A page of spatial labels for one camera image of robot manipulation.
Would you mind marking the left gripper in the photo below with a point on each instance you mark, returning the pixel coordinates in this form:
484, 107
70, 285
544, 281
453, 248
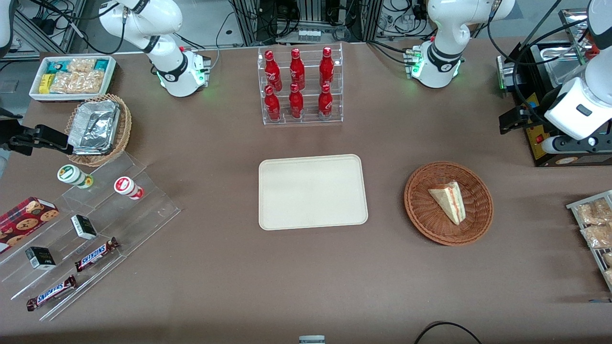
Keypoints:
530, 117

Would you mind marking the triangular sandwich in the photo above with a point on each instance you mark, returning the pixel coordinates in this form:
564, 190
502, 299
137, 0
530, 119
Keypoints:
449, 200

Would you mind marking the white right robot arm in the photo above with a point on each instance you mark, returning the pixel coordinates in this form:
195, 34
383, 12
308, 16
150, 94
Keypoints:
143, 19

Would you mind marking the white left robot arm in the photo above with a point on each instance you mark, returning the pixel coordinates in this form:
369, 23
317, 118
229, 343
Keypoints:
444, 28

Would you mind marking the light wicker basket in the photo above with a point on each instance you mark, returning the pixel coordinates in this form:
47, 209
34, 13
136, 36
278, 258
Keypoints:
124, 129

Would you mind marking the tray of packaged crackers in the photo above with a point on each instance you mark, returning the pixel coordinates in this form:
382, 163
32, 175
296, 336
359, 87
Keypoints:
573, 206

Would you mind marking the round brown wicker basket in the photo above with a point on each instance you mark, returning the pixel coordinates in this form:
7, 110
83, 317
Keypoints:
423, 210

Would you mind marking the beige plastic tray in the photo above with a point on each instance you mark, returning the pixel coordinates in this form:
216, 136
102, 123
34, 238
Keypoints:
311, 191

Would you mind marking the green lid cup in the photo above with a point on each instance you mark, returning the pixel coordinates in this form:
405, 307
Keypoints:
69, 174

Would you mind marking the aluminium foil containers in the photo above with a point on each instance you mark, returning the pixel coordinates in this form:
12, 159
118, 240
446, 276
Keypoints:
93, 126

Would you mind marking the black hot food display case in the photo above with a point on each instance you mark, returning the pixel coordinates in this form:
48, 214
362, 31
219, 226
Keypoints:
540, 158

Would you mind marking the white rectangular snack bin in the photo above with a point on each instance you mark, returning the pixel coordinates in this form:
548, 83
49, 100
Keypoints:
36, 94

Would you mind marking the yellow snack pack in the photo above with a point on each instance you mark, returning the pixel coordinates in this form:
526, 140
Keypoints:
45, 84

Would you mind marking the large clear cracker bag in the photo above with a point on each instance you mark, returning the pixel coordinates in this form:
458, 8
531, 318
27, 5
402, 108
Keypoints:
79, 83

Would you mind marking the teal snack pack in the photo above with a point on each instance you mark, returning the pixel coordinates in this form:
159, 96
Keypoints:
56, 66
101, 64

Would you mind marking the red cookie box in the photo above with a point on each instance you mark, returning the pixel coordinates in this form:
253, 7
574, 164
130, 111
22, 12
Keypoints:
24, 220

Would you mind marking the small clear cracker bag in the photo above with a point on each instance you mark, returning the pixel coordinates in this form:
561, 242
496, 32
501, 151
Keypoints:
81, 64

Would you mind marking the red lid cup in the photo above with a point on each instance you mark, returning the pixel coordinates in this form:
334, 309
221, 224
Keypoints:
125, 185

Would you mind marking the small black box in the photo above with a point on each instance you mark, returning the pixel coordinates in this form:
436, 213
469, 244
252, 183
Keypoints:
40, 258
83, 227

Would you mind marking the clear acrylic step stand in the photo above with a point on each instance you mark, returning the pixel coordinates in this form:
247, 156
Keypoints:
119, 220

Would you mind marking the clear bag of snacks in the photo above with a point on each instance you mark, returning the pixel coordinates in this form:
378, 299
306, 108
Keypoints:
608, 259
609, 277
597, 236
593, 212

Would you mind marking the snickers bar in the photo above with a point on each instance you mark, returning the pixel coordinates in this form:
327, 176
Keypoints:
95, 254
51, 292

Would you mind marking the aluminium equipment rack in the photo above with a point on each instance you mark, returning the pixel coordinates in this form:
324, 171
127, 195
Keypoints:
363, 19

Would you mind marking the red cola bottle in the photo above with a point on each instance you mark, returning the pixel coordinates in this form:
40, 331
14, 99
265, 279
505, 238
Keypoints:
296, 104
297, 70
272, 106
326, 69
272, 71
325, 104

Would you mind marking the clear acrylic bottle rack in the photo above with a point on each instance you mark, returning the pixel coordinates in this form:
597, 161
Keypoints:
308, 119

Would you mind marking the white power strip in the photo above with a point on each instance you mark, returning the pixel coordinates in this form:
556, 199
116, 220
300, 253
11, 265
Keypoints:
309, 34

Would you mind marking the small grey device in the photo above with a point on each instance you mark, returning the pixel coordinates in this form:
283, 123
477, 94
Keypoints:
311, 339

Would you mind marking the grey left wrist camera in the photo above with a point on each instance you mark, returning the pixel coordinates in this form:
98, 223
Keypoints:
554, 144

